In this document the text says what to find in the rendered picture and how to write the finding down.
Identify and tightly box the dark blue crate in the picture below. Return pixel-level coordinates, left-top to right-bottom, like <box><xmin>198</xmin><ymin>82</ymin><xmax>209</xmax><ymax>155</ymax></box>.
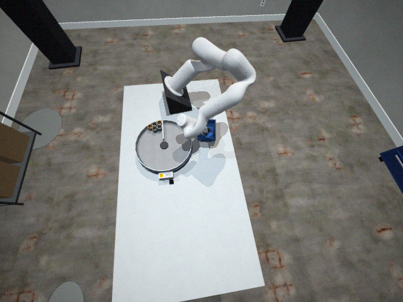
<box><xmin>197</xmin><ymin>120</ymin><xmax>216</xmax><ymax>142</ymax></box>

